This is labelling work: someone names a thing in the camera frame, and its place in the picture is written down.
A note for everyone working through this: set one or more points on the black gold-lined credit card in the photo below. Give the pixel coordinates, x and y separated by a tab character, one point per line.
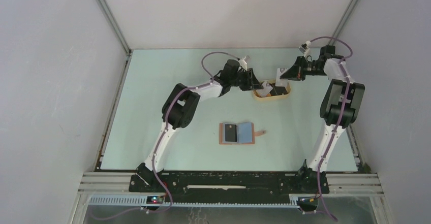
278	90

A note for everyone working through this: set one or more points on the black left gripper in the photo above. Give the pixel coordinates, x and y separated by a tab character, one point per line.
251	82

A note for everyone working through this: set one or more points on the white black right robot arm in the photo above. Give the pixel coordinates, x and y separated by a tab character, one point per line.
339	108

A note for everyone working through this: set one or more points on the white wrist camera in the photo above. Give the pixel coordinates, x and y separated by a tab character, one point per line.
243	62
305	48

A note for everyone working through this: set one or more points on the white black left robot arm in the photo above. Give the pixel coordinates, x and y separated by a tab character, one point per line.
180	107

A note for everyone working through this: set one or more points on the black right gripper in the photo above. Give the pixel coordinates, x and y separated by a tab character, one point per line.
297	71

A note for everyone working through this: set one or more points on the aluminium frame rail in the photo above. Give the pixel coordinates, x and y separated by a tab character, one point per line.
104	6

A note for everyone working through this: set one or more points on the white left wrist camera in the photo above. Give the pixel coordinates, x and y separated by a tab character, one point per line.
243	62

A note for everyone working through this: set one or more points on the beige oval tray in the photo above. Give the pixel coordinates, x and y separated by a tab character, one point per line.
272	98

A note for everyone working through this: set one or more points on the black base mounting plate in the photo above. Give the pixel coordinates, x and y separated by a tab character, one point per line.
226	187

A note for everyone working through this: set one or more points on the orange leather card holder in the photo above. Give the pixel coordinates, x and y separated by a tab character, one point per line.
246	133

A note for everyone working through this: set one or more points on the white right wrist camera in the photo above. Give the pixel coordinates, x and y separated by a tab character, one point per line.
305	48

